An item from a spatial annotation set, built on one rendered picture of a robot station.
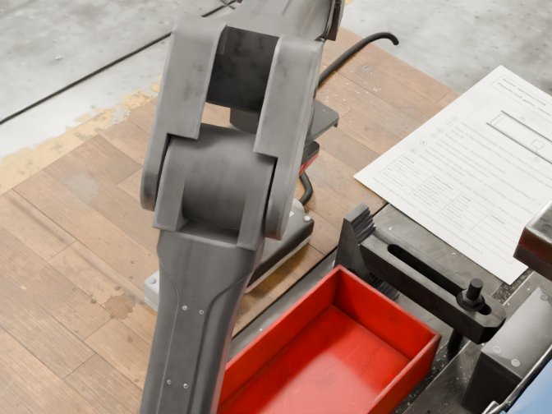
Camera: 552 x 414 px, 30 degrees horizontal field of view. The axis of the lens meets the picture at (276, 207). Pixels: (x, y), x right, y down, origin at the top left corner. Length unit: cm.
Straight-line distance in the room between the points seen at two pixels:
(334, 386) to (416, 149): 35
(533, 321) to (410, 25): 206
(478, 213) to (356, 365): 26
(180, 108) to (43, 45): 215
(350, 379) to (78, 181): 37
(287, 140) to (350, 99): 63
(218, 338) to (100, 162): 52
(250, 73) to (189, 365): 19
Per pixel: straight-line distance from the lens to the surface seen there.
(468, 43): 293
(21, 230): 108
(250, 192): 62
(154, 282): 99
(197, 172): 63
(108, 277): 103
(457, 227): 112
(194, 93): 63
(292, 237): 104
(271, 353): 96
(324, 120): 97
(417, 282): 96
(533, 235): 80
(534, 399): 90
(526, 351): 93
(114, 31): 281
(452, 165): 119
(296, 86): 62
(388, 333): 99
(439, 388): 99
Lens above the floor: 170
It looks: 46 degrees down
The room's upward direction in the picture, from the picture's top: 8 degrees clockwise
